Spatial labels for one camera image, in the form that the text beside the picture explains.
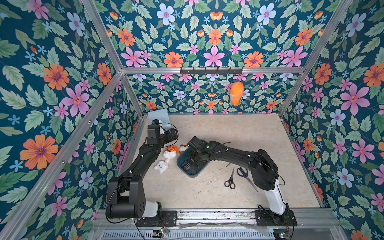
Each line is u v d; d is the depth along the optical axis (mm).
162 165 884
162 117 968
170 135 786
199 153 681
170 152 926
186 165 906
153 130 663
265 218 731
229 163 594
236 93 959
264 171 509
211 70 929
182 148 937
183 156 905
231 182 859
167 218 736
